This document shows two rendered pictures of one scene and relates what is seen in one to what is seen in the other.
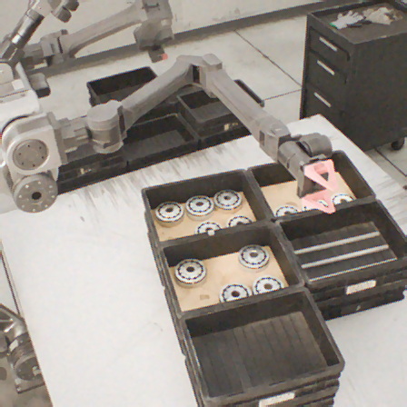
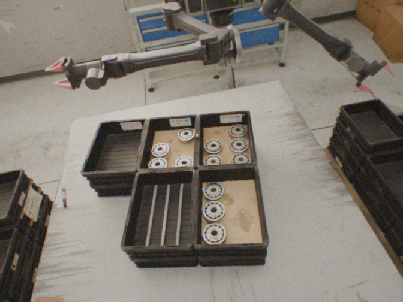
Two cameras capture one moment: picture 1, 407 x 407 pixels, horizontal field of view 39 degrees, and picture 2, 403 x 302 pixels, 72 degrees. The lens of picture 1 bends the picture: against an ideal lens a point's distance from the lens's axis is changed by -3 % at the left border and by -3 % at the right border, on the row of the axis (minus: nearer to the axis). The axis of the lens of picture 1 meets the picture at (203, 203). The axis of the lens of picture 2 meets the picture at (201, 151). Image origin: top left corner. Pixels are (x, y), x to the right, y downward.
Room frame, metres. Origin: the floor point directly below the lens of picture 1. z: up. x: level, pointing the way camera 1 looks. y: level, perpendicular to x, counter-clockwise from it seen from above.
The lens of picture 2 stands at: (1.80, -1.01, 2.00)
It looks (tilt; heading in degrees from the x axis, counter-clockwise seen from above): 48 degrees down; 112
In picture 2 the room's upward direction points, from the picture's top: 10 degrees counter-clockwise
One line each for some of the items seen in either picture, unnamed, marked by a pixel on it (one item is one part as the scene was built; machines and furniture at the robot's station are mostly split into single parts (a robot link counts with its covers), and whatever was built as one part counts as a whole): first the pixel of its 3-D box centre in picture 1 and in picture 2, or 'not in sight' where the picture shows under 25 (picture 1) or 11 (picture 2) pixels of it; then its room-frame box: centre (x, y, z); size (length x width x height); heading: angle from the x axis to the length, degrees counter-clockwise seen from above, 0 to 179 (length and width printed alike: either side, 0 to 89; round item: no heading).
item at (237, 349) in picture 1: (259, 353); (119, 151); (0.96, -0.14, 0.87); 0.40 x 0.30 x 0.11; 104
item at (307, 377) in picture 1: (260, 343); (116, 145); (0.96, -0.14, 0.92); 0.40 x 0.30 x 0.02; 104
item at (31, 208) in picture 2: not in sight; (33, 203); (0.19, -0.35, 0.41); 0.31 x 0.02 x 0.16; 114
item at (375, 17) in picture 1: (382, 14); not in sight; (3.19, -1.09, 0.88); 0.29 x 0.22 x 0.03; 114
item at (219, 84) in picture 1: (241, 104); (163, 57); (1.35, -0.11, 1.45); 0.43 x 0.06 x 0.11; 23
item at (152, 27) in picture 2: not in sight; (176, 36); (0.65, 1.71, 0.60); 0.72 x 0.03 x 0.56; 24
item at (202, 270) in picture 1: (190, 270); (186, 134); (1.30, 0.05, 0.86); 0.10 x 0.10 x 0.01
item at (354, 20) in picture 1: (347, 19); not in sight; (3.12, -0.87, 0.88); 0.25 x 0.19 x 0.03; 114
